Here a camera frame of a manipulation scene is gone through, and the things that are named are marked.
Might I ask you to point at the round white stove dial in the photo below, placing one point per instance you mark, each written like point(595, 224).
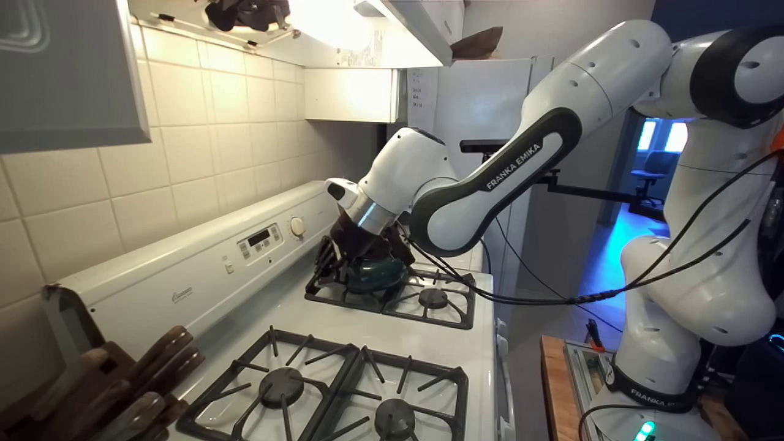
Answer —
point(297, 227)

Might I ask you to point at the black cast iron burner grate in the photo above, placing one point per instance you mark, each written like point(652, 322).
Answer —
point(423, 366)
point(318, 293)
point(267, 335)
point(442, 322)

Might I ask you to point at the dark green kettle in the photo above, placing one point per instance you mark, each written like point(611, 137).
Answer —
point(381, 284)

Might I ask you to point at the round black burner cap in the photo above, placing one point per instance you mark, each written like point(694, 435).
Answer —
point(394, 417)
point(281, 388)
point(432, 301)

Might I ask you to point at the bright blue window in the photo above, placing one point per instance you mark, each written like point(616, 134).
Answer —
point(652, 137)

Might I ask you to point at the stove control panel with display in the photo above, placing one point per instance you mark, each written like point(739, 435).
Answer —
point(259, 238)

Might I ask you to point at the white gas stove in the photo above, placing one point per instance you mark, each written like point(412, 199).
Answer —
point(393, 345)

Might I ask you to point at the aluminium rail base plate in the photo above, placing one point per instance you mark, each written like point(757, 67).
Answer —
point(589, 382)

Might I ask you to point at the small white wall cabinet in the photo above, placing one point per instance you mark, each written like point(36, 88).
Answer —
point(351, 96)

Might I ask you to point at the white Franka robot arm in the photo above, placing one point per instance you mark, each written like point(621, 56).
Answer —
point(570, 107)

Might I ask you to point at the white refrigerator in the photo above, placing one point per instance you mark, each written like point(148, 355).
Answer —
point(480, 89)

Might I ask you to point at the wooden knife block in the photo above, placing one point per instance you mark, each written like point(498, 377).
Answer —
point(49, 408)

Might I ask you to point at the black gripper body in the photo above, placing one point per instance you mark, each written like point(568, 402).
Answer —
point(363, 247)

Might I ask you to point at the white range hood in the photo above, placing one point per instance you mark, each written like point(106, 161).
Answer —
point(367, 40)

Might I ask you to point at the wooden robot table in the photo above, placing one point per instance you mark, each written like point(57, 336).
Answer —
point(557, 394)

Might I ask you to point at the dark crumpled object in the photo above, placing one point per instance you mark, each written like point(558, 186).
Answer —
point(246, 13)

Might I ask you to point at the panelled upper wall cabinet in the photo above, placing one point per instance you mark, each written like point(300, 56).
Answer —
point(63, 74)

